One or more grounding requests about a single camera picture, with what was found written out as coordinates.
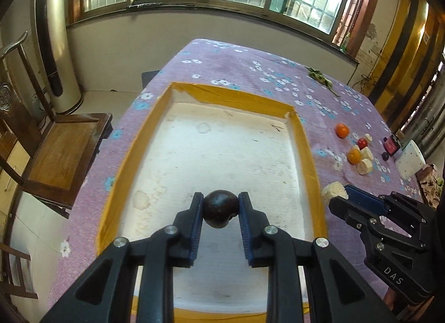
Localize hanging cable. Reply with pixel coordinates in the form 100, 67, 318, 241
358, 66, 381, 92

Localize yellow black striped board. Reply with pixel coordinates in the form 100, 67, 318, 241
374, 0, 439, 129

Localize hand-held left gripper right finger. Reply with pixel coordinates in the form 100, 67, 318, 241
238, 191, 397, 323

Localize pale bread chunks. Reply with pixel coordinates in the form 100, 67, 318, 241
356, 159, 374, 175

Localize wilted green leaves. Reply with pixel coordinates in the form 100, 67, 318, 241
306, 67, 340, 96

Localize wooden chair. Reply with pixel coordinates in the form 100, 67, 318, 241
0, 31, 113, 219

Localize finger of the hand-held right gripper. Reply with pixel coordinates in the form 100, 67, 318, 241
345, 185, 437, 227
328, 196, 430, 257

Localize standing air conditioner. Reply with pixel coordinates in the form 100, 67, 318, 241
34, 0, 85, 115

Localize wooden furniture frame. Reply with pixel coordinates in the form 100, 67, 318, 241
0, 242, 39, 300

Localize purple floral tablecloth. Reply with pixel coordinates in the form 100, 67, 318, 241
49, 38, 439, 323

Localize large dark round fruit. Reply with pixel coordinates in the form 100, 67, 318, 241
203, 190, 240, 229

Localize black motor red label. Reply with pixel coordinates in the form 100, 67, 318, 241
383, 134, 406, 157

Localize floral cloth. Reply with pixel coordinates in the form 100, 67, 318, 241
418, 164, 445, 209

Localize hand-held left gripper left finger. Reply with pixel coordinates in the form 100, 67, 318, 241
41, 191, 204, 323

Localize white dotted cup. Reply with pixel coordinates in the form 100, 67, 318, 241
394, 140, 426, 180

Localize white foam tray yellow rim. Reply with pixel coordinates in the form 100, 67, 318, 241
95, 82, 329, 323

